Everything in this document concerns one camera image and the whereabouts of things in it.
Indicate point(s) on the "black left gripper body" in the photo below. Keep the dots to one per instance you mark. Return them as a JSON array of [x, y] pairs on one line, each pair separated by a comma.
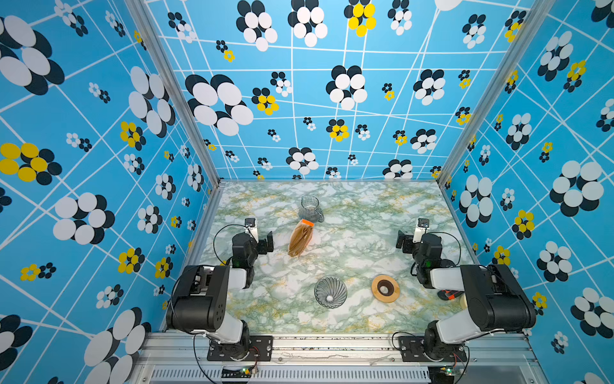
[[261, 250]]

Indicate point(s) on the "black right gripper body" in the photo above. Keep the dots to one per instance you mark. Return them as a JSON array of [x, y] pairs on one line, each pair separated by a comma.
[[408, 246]]

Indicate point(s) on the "round wooden dripper holder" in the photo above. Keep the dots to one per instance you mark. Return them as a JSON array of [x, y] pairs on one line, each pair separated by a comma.
[[385, 289]]

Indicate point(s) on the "clear glass carafe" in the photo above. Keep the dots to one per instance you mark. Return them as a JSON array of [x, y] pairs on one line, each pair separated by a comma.
[[310, 209]]

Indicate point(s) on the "ribbed glass dripper cone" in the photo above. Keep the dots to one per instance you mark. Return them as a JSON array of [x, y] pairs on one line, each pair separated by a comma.
[[330, 292]]

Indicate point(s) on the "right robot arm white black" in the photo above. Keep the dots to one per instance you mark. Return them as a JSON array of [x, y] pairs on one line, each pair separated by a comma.
[[495, 300]]

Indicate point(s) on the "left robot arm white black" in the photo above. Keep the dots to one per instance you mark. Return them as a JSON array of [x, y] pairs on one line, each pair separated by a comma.
[[198, 303]]

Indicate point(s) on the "black orange tool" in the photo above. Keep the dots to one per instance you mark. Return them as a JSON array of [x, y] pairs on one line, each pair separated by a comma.
[[448, 295]]

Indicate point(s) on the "round yellow sponge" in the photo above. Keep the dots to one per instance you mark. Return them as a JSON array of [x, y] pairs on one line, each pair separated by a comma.
[[464, 303]]

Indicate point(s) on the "left green circuit board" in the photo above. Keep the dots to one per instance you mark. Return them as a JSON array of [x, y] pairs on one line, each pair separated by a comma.
[[241, 373]]

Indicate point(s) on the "green circuit board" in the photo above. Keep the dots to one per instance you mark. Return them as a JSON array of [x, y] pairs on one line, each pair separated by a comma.
[[241, 373], [442, 374]]

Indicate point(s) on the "right green circuit board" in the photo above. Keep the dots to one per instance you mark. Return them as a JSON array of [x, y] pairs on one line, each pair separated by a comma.
[[442, 374]]

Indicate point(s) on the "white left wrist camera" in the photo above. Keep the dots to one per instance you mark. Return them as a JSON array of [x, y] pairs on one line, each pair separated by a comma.
[[251, 228]]

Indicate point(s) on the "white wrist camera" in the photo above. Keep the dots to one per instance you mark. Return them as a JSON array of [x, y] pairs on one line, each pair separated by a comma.
[[420, 229], [251, 228]]

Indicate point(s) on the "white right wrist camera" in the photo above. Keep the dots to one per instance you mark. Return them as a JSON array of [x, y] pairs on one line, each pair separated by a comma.
[[420, 229]]

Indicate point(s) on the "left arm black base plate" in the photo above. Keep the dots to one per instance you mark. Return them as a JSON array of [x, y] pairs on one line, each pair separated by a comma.
[[257, 348]]

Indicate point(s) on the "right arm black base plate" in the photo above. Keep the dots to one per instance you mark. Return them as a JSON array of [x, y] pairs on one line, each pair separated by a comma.
[[415, 349]]

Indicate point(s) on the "aluminium front frame rail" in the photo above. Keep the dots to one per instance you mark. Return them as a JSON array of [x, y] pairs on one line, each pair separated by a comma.
[[336, 358]]

